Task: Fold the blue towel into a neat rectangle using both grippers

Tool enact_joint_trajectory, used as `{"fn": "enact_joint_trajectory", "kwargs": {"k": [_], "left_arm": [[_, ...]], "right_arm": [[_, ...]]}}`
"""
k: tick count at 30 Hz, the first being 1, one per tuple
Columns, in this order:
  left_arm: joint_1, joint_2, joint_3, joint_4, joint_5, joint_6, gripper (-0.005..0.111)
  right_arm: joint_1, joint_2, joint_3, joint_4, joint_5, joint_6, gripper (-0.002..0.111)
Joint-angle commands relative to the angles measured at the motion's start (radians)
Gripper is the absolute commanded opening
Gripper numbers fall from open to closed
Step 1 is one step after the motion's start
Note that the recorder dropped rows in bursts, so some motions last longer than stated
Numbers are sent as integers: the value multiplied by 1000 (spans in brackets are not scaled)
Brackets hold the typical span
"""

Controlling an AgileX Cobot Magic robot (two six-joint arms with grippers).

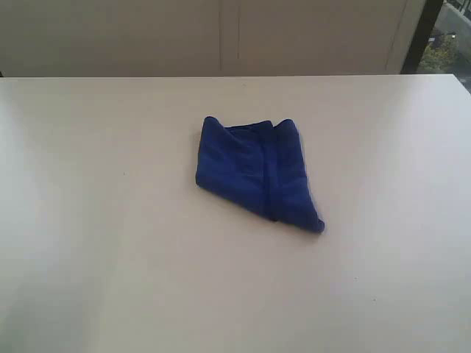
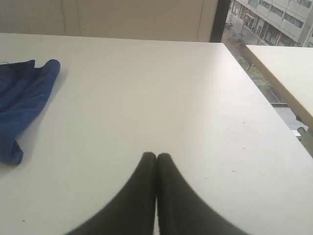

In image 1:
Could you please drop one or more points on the blue microfiber cloth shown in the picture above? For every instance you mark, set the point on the blue microfiber cloth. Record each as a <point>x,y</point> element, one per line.
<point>261,168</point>

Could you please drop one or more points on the green tree outside window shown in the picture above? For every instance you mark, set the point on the green tree outside window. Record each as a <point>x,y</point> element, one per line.
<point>439,56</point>

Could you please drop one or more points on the black window frame post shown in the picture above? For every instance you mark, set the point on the black window frame post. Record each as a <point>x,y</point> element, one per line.
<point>422,33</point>

